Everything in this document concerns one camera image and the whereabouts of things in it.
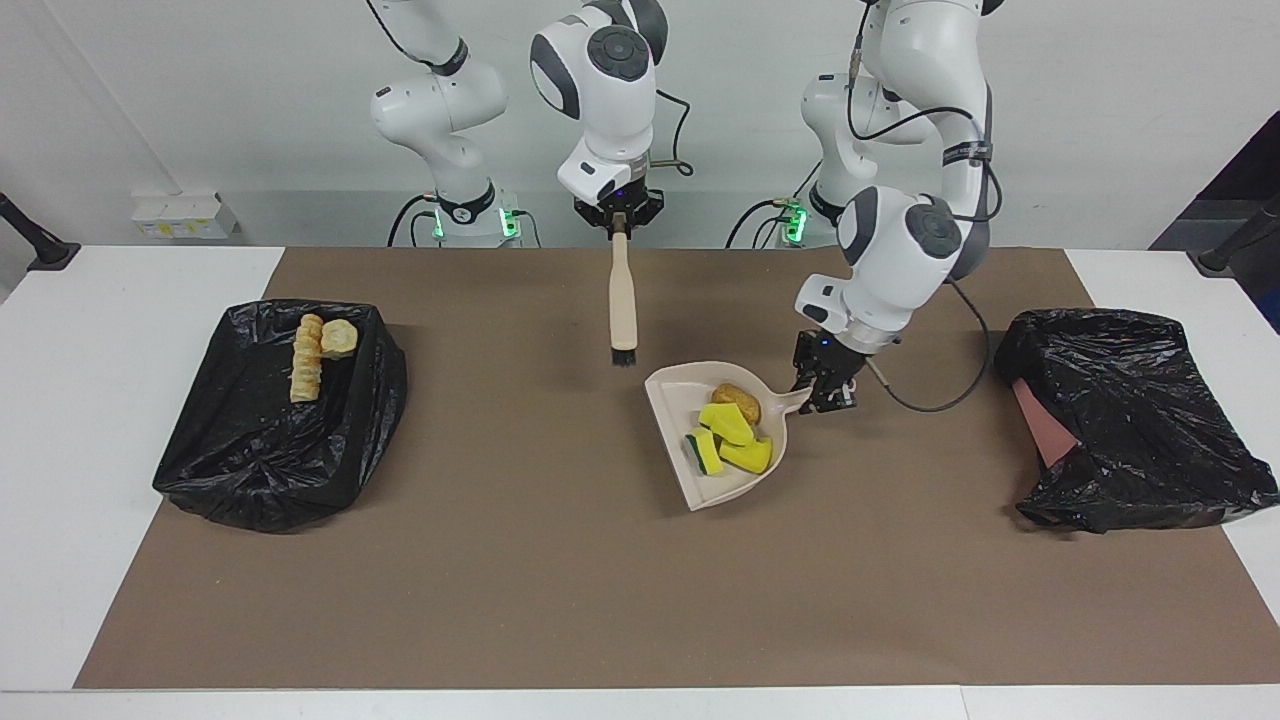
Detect beige brush black bristles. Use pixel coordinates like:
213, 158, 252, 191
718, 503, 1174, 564
609, 230, 641, 367

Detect brown potato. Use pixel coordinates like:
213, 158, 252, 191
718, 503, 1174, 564
711, 384, 762, 426

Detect beige plastic dustpan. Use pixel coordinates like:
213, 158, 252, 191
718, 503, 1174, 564
644, 361, 816, 512

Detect pink bin box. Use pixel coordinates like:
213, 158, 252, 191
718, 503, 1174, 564
1012, 380, 1081, 469

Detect black plastic trash bag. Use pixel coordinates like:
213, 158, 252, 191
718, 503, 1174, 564
152, 298, 409, 533
994, 308, 1280, 535

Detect black stand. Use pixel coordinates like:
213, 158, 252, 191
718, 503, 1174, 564
0, 192, 81, 273
1190, 195, 1280, 276

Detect white power strip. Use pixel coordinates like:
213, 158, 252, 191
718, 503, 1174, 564
130, 193, 239, 241

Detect brown table mat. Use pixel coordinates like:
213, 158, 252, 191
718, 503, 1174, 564
75, 247, 1280, 691

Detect dark background panel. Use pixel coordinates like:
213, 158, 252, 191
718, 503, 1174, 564
1150, 110, 1280, 333

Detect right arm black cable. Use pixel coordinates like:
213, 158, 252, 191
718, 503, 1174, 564
650, 88, 696, 179

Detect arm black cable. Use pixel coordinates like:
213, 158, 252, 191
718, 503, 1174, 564
848, 0, 1004, 414
650, 88, 696, 179

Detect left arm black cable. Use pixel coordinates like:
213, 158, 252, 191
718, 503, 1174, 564
848, 0, 1004, 414

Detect left base black cable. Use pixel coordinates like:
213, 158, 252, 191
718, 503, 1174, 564
725, 198, 801, 249

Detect base black cable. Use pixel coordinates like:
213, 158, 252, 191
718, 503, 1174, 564
725, 198, 801, 249
387, 193, 441, 248

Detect right base black cable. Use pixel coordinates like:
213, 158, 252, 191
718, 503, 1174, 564
387, 193, 441, 248

